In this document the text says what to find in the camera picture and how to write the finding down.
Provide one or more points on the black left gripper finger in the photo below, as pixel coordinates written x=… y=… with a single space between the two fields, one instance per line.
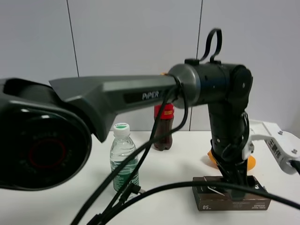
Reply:
x=237 y=191

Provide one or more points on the cola bottle yellow cap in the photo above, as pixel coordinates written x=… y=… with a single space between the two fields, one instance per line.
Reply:
x=165 y=125

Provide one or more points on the green label water bottle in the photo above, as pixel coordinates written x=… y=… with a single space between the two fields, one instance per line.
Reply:
x=121 y=148

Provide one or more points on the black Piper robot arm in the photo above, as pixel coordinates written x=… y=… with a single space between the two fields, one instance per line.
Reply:
x=46 y=130

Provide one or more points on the brown coffee capsule box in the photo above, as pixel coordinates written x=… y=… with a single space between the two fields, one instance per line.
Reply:
x=212 y=198

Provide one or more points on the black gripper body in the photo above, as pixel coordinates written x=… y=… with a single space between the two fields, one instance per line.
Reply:
x=227 y=153

